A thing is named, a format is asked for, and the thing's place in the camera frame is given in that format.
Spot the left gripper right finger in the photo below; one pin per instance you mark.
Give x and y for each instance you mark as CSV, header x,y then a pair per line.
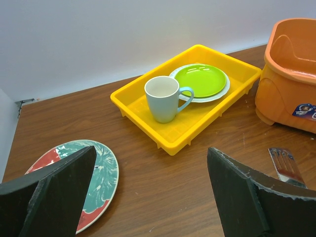
x,y
253,204

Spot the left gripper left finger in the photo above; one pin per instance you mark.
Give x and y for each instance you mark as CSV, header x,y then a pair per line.
x,y
47,202

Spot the orange plastic dish bin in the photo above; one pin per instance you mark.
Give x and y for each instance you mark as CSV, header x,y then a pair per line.
x,y
287,88

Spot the red and teal plate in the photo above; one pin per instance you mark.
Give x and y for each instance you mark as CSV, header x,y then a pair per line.
x,y
104,179

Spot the white scalloped plate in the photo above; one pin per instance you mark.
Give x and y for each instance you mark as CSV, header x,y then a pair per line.
x,y
217,97

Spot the lime green plate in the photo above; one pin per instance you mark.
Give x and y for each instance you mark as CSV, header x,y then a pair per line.
x,y
201,80

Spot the yellow plastic tray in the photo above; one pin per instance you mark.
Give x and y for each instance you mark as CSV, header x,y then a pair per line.
x,y
175,135

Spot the light blue mug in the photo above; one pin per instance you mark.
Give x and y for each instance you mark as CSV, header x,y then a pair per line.
x,y
162,94

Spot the slotted spatula wooden handle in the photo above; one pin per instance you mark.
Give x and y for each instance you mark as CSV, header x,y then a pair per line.
x,y
286,167

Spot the aluminium frame rail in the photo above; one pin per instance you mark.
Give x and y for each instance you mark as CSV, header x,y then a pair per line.
x,y
20,104

